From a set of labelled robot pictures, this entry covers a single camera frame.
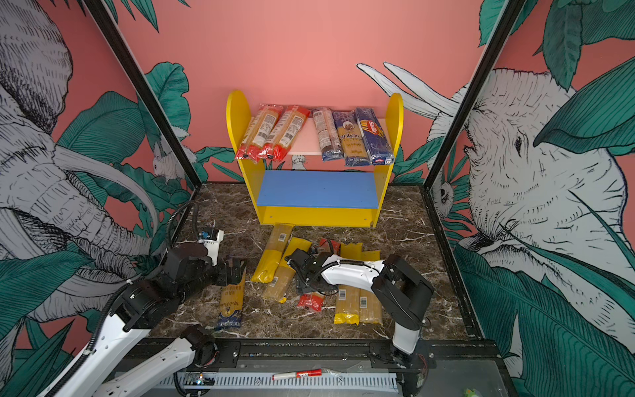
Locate red spaghetti pack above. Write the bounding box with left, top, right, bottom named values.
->
left=297, top=238, right=342, bottom=313
left=236, top=104, right=284, bottom=162
left=263, top=105, right=311, bottom=161

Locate yellow pasta pack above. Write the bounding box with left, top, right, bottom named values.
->
left=251, top=223, right=294, bottom=284
left=334, top=243, right=362, bottom=325
left=262, top=238, right=312, bottom=303
left=359, top=251, right=383, bottom=324

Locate dark-blue-top Arbella spaghetti pack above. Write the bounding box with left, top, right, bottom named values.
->
left=332, top=111, right=370, bottom=167

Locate blue Barilla spaghetti pack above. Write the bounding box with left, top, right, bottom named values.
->
left=355, top=108, right=394, bottom=165

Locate clear blue-end spaghetti pack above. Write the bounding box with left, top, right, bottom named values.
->
left=312, top=108, right=344, bottom=161

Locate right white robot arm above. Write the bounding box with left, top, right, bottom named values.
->
left=285, top=249, right=434, bottom=368

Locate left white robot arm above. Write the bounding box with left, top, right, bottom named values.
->
left=41, top=242, right=246, bottom=396

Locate brown blue-end spaghetti pack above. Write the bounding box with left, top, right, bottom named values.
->
left=217, top=271, right=246, bottom=329

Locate yellow shelf unit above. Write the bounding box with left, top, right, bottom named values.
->
left=226, top=90, right=404, bottom=228

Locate red white marker pen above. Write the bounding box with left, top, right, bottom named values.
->
left=272, top=369, right=323, bottom=381

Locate small green circuit board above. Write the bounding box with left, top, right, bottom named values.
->
left=183, top=373, right=216, bottom=388

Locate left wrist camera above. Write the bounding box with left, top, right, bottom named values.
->
left=198, top=228, right=224, bottom=266

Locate black front frame beam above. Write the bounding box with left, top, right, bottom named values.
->
left=205, top=338, right=504, bottom=372

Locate perforated metal rail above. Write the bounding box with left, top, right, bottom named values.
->
left=178, top=372, right=400, bottom=393

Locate left black corner post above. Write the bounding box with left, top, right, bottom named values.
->
left=84, top=0, right=203, bottom=190

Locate black corner post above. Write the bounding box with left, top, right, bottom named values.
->
left=423, top=0, right=527, bottom=190
left=84, top=0, right=203, bottom=190

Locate right black corner post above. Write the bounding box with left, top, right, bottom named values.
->
left=423, top=0, right=527, bottom=190

